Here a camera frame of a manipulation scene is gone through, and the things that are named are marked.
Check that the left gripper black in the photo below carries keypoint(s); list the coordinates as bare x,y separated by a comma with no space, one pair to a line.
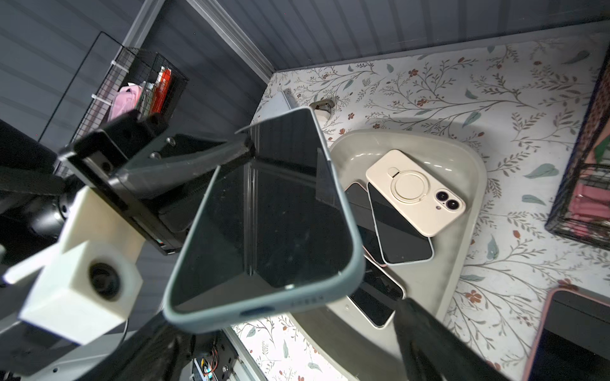
150,173

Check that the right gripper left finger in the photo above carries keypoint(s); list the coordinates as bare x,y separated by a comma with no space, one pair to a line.
158,351

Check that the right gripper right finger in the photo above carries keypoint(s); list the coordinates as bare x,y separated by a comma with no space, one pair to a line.
431,352

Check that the grey storage tray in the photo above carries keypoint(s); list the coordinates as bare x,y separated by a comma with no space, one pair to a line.
339,331

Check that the pink case phone black screen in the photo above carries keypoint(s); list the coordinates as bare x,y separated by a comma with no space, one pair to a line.
572,342

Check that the beige case phone with ring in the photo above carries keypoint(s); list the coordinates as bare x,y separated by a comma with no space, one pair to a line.
428,204

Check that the light blue case phone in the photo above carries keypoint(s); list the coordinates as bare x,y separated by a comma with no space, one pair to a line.
274,233

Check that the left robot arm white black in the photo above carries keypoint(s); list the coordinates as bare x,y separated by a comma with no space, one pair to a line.
34,209

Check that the cream case phone black screen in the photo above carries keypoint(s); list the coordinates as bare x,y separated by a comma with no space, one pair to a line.
377,295

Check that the white case phone black screen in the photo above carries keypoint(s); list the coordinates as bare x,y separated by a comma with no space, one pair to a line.
399,241

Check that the pink case phone face up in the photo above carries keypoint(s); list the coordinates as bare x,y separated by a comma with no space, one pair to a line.
359,203

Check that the red folder in side basket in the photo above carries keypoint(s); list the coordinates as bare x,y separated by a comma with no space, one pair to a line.
160,90

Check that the pink plastic pencil case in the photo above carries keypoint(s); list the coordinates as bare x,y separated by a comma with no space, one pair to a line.
125,101

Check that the black wire side basket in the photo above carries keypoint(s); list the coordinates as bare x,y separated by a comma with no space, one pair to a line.
110,80

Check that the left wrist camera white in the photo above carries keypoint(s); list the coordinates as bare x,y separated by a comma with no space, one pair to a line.
87,282

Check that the black wire desk organizer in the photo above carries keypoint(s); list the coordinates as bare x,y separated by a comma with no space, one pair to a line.
581,207

